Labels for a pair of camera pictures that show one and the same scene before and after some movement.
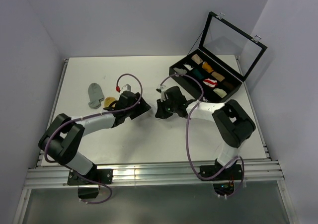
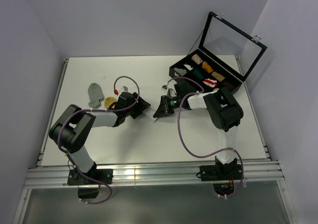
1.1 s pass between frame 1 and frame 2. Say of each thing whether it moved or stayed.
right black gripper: moved
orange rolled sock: stayed
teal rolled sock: stayed
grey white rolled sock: stayed
